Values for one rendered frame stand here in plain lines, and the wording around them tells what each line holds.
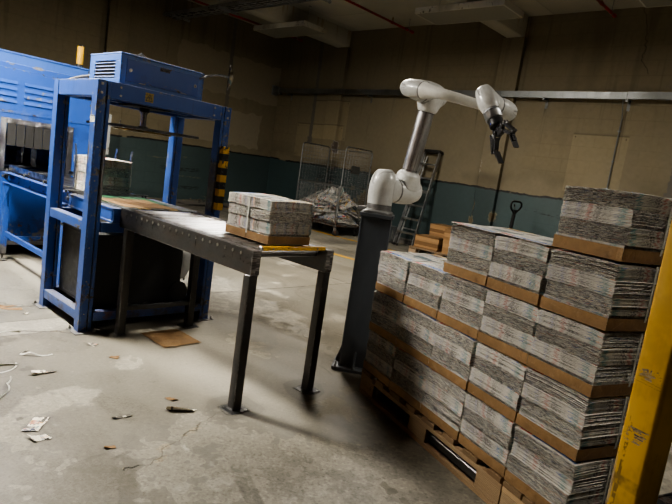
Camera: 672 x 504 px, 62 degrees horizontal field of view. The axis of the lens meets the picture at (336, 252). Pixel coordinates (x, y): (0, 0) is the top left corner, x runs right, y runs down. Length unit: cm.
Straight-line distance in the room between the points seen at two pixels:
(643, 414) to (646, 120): 791
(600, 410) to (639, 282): 45
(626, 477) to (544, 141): 838
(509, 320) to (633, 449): 76
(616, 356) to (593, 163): 756
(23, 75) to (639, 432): 544
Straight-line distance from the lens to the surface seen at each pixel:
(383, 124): 1168
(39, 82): 598
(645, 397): 173
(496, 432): 241
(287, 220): 287
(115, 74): 390
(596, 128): 961
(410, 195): 354
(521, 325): 227
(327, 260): 297
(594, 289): 204
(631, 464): 179
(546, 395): 220
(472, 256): 248
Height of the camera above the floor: 122
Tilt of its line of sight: 8 degrees down
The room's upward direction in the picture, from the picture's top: 8 degrees clockwise
